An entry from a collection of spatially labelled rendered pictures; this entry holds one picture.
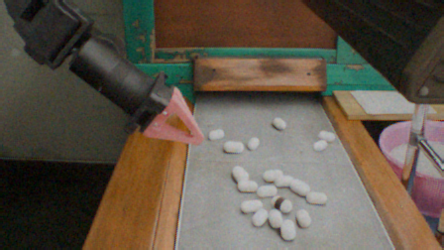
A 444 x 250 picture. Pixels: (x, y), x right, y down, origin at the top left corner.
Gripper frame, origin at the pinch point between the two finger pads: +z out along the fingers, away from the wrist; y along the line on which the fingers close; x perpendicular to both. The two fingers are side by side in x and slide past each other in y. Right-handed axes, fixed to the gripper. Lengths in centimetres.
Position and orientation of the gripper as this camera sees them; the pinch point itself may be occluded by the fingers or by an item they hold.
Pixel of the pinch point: (196, 138)
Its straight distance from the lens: 63.3
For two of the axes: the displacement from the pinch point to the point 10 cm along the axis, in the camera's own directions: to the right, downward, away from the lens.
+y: 0.0, -3.9, 9.2
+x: -6.3, 7.1, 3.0
